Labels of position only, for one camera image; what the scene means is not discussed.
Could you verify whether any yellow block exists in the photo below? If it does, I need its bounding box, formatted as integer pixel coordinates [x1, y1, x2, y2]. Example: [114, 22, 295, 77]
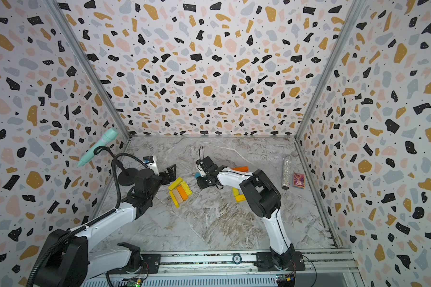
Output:
[235, 195, 246, 202]
[180, 181, 192, 196]
[168, 177, 183, 191]
[169, 191, 180, 208]

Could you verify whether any yellow block front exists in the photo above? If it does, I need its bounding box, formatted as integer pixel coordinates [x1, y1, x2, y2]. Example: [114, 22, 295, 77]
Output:
[235, 195, 246, 202]

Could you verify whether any yellow-green block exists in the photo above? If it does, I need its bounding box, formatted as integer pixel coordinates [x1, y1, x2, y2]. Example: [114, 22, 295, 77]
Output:
[232, 188, 239, 197]

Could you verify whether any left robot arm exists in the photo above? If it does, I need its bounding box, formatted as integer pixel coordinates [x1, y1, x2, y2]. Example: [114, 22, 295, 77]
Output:
[27, 165, 177, 287]

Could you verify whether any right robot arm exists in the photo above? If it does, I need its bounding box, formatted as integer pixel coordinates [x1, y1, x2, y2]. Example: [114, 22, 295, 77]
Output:
[196, 157, 295, 270]

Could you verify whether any black microphone stand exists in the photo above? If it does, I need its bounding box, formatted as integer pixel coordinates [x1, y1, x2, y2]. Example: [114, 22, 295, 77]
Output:
[95, 147, 142, 187]

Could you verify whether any orange block small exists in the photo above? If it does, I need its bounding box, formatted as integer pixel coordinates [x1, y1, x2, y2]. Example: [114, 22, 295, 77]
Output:
[177, 185, 188, 201]

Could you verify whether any beige wooden block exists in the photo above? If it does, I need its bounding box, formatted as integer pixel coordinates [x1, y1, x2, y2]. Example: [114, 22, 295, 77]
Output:
[172, 189, 183, 204]

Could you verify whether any mint green microphone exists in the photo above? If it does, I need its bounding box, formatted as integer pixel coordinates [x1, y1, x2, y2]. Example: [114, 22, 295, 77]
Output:
[77, 128, 119, 167]

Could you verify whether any glitter tube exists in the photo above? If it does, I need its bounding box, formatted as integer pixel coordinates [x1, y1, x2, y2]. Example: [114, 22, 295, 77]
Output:
[281, 155, 292, 190]

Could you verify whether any pink card box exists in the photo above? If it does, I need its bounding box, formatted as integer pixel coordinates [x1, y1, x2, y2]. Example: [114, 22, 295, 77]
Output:
[293, 172, 305, 189]

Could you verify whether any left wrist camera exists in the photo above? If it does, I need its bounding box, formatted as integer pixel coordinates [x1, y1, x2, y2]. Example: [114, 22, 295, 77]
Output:
[143, 155, 159, 175]

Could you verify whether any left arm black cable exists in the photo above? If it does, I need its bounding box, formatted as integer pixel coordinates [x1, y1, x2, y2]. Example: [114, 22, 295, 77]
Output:
[26, 152, 148, 287]

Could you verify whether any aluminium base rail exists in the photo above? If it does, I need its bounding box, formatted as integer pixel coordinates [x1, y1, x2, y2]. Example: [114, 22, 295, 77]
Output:
[73, 249, 364, 287]

